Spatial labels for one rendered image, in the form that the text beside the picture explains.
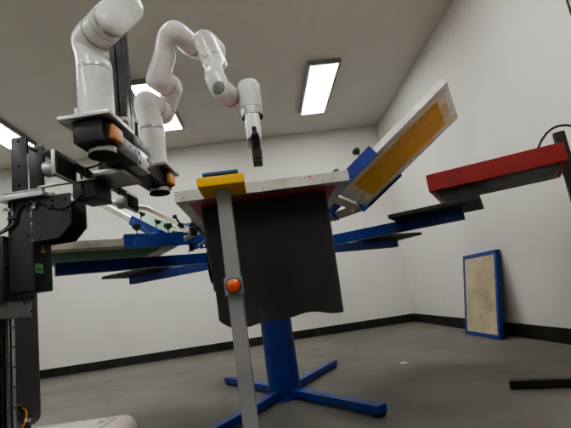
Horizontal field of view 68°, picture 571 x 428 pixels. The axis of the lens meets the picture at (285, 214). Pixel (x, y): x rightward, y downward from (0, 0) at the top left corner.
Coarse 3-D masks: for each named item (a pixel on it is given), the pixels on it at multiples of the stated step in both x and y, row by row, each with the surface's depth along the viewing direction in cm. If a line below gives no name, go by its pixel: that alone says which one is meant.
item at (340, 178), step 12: (264, 180) 141; (276, 180) 141; (288, 180) 141; (300, 180) 141; (312, 180) 142; (324, 180) 142; (336, 180) 142; (348, 180) 142; (180, 192) 139; (192, 192) 139; (252, 192) 140; (264, 192) 142; (276, 192) 144; (336, 192) 157; (180, 204) 141; (192, 216) 161
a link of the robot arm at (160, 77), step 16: (160, 32) 159; (176, 32) 157; (192, 32) 163; (160, 48) 160; (192, 48) 165; (160, 64) 161; (160, 80) 161; (176, 80) 168; (160, 96) 173; (176, 96) 171
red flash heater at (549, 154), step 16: (560, 144) 191; (496, 160) 202; (512, 160) 199; (528, 160) 196; (544, 160) 193; (560, 160) 190; (432, 176) 215; (448, 176) 211; (464, 176) 208; (480, 176) 205; (496, 176) 201; (512, 176) 204; (528, 176) 210; (544, 176) 216; (560, 176) 216; (432, 192) 217; (448, 192) 221; (464, 192) 228; (480, 192) 235
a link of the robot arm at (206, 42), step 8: (200, 32) 155; (208, 32) 156; (200, 40) 154; (208, 40) 154; (216, 40) 157; (200, 48) 154; (208, 48) 153; (216, 48) 154; (224, 48) 164; (192, 56) 169; (200, 56) 156; (224, 56) 165
